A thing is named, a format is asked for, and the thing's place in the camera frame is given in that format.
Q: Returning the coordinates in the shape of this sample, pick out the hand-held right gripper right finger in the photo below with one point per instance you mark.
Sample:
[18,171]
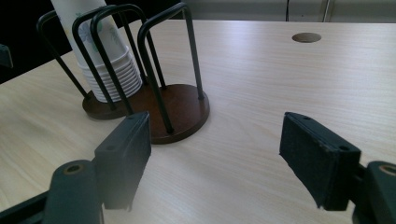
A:
[314,161]

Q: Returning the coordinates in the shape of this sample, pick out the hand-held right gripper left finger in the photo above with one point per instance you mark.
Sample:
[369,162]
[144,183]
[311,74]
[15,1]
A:
[124,161]

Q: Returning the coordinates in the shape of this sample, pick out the pale vertical wall post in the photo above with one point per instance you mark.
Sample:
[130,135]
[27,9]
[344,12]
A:
[326,11]

